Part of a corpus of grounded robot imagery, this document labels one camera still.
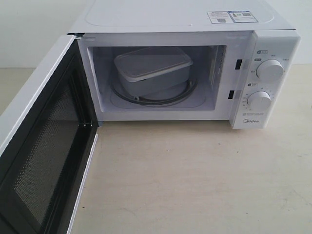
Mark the white microwave oven body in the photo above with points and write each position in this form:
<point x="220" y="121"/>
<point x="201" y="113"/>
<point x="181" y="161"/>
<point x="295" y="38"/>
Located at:
<point x="225" y="56"/>

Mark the white lidded plastic container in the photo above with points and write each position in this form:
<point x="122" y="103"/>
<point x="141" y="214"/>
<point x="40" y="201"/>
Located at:
<point x="152" y="69"/>

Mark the lower white control knob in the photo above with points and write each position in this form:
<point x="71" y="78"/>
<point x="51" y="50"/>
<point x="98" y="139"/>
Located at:
<point x="259" y="101"/>

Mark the upper white control knob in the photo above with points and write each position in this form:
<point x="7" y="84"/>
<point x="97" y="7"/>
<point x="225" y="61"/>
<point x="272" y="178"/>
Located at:
<point x="270" y="71"/>

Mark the white microwave door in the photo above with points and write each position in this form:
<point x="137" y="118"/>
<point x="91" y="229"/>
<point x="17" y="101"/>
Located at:
<point x="47" y="136"/>

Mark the white printed paper sheet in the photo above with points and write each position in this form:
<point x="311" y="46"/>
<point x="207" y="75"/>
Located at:
<point x="229" y="17"/>

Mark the white control knob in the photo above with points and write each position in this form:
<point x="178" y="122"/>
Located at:
<point x="270" y="71"/>
<point x="259" y="101"/>

